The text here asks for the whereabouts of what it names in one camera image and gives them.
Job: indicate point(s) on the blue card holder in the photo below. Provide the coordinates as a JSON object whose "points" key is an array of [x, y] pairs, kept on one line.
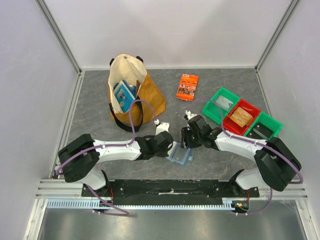
{"points": [[179, 155]]}

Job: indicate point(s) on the orange screw box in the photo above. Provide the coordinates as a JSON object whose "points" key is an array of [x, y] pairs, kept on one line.
{"points": [[187, 87]]}

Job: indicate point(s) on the right aluminium frame post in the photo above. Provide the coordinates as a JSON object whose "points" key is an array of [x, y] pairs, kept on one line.
{"points": [[277, 33]]}

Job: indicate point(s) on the blue box in bag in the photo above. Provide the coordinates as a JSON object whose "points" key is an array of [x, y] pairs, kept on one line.
{"points": [[125, 94]]}

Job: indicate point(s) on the left aluminium frame post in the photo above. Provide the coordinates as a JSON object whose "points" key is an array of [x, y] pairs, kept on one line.
{"points": [[58, 34]]}

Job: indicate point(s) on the gold cards in bin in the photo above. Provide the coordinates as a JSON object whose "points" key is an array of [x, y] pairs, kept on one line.
{"points": [[241, 117]]}

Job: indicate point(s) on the green bin near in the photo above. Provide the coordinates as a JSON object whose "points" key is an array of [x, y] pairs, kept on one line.
{"points": [[268, 121]]}

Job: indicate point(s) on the red bin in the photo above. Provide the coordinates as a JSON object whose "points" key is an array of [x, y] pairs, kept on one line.
{"points": [[231, 126]]}

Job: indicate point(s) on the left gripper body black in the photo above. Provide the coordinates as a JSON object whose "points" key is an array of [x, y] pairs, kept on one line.
{"points": [[162, 153]]}

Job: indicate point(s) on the green bin far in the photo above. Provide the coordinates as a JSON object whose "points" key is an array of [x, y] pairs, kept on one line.
{"points": [[216, 113]]}

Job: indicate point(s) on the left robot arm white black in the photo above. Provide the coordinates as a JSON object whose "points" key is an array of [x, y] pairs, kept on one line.
{"points": [[79, 158]]}

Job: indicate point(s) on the green bin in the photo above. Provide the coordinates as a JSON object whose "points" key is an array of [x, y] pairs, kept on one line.
{"points": [[268, 121], [216, 113]]}

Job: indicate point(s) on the aluminium frame post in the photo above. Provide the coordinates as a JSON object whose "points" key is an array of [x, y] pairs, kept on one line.
{"points": [[277, 33], [58, 34]]}

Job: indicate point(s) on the silver cards in bin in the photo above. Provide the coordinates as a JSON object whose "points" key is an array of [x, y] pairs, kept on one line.
{"points": [[223, 102]]}

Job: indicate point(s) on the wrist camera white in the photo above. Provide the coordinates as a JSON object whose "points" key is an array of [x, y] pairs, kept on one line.
{"points": [[161, 126], [191, 117]]}

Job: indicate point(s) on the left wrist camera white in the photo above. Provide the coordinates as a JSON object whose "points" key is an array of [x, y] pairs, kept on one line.
{"points": [[161, 126]]}

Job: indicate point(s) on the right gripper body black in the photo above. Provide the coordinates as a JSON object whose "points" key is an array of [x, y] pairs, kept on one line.
{"points": [[185, 139]]}

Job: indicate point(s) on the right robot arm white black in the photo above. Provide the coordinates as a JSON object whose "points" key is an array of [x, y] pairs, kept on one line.
{"points": [[276, 164]]}

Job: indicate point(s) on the tan tote bag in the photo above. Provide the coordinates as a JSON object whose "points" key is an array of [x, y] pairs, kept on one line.
{"points": [[149, 102]]}

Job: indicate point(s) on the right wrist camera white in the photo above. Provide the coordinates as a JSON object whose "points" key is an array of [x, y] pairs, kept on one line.
{"points": [[191, 117]]}

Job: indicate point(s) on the black cards in bin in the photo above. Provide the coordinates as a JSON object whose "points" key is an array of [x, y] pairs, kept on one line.
{"points": [[261, 131]]}

